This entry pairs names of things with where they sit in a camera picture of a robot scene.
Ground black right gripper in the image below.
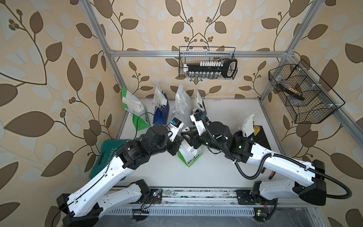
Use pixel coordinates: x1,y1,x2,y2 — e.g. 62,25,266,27
181,125,226,153

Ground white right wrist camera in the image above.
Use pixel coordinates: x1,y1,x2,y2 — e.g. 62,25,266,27
190,111,209,136

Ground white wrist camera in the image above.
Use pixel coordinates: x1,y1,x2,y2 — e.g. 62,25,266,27
167,117,184,142
190,111,209,136

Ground black socket set holder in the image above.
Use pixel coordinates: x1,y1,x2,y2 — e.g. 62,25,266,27
182,59,238,79

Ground black wire basket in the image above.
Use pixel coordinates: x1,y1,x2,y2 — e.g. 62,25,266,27
268,59,346,124
178,46,238,81

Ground aluminium front rail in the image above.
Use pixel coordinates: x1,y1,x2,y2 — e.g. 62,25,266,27
104,185,301,211

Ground small green paper bag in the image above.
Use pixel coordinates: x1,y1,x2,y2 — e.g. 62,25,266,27
177,147,202,167

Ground black wire basket back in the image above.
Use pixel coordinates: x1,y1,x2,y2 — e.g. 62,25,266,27
178,46,238,81

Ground black wire basket right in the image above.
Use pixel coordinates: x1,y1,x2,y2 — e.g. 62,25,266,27
268,59,346,124

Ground orange handled pliers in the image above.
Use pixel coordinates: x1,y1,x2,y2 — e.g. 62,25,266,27
268,171,276,180

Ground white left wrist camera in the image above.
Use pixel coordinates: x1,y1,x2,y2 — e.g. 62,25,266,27
167,117,184,142

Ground large green white bag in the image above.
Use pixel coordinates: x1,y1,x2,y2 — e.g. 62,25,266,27
121,88,150,131

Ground tool in right basket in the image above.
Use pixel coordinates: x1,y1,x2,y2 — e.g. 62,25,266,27
278,83,305,101

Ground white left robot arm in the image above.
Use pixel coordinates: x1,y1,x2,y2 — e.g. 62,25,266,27
57,124,183,227

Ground green plastic tool case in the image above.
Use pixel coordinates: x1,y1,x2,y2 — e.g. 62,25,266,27
89,140,127,179

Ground small blue paper bag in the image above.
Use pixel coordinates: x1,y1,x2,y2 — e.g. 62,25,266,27
153,92,170,125

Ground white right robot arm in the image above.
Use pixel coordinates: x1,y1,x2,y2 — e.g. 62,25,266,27
181,122,327,206

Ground white paper bag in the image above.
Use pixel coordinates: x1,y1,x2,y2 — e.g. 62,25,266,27
172,84,193,126

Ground black corrugated cable hose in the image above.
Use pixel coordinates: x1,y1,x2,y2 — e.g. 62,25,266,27
201,117,353,200

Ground black yellow flat case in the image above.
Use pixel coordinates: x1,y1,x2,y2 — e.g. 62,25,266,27
252,125,271,150

